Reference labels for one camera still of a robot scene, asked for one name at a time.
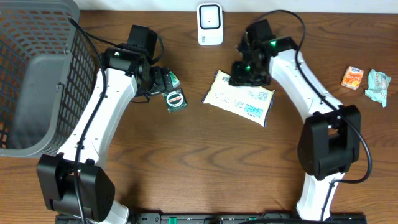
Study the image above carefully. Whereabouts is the green white packet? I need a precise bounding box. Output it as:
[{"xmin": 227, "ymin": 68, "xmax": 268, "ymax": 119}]
[{"xmin": 169, "ymin": 71, "xmax": 180, "ymax": 89}]

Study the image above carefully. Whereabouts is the dark green round-label packet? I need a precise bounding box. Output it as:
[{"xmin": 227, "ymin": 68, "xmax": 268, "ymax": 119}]
[{"xmin": 162, "ymin": 88, "xmax": 187, "ymax": 113}]

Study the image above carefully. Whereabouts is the large yellow snack bag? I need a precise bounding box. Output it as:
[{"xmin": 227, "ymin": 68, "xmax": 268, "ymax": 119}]
[{"xmin": 202, "ymin": 70, "xmax": 275, "ymax": 127}]

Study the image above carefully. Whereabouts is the orange small packet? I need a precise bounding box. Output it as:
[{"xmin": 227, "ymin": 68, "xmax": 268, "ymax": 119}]
[{"xmin": 341, "ymin": 66, "xmax": 364, "ymax": 90}]

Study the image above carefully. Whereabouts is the light blue small packet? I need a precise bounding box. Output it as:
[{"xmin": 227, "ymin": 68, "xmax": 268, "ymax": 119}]
[{"xmin": 365, "ymin": 69, "xmax": 391, "ymax": 108}]

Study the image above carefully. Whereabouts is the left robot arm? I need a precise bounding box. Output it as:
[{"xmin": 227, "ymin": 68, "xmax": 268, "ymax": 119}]
[{"xmin": 37, "ymin": 25, "xmax": 173, "ymax": 223}]

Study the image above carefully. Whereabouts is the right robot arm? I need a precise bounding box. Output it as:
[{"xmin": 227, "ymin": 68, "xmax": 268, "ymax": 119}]
[{"xmin": 229, "ymin": 20, "xmax": 361, "ymax": 221}]

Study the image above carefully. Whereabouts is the white barcode scanner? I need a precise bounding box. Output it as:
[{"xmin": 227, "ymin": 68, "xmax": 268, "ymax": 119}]
[{"xmin": 197, "ymin": 2, "xmax": 224, "ymax": 45}]

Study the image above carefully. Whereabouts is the grey plastic mesh basket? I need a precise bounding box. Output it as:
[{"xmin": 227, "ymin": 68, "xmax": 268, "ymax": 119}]
[{"xmin": 1, "ymin": 0, "xmax": 96, "ymax": 157}]

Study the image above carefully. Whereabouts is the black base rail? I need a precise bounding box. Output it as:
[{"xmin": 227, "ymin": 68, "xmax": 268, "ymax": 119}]
[{"xmin": 55, "ymin": 212, "xmax": 368, "ymax": 224}]

